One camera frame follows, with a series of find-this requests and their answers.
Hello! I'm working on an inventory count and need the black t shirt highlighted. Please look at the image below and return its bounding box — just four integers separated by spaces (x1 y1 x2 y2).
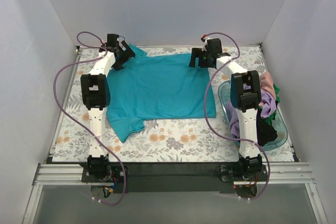
256 112 278 146

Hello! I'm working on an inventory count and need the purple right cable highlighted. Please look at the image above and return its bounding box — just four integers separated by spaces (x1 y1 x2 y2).
203 32 272 201

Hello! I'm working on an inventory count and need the lilac t shirt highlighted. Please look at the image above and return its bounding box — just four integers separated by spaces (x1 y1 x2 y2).
226 89 278 140

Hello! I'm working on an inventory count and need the green t shirt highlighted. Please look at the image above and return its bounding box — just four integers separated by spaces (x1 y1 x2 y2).
259 84 280 125

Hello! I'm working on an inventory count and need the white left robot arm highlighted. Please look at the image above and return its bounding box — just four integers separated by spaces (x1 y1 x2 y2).
80 34 135 182

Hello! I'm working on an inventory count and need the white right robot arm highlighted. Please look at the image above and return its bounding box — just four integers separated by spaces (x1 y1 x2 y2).
189 35 263 181

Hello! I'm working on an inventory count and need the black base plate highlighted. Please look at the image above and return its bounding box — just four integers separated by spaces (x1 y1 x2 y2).
81 161 269 195

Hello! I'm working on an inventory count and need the aluminium frame rail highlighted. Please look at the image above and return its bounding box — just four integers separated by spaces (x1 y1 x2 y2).
30 162 327 223

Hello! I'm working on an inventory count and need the teal t shirt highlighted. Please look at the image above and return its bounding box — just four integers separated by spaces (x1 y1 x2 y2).
106 49 216 142

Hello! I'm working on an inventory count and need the clear blue plastic bin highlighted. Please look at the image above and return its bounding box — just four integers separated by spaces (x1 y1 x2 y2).
218 81 288 151

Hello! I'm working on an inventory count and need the pink t shirt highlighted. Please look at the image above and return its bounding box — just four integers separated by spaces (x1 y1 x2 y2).
259 71 276 100

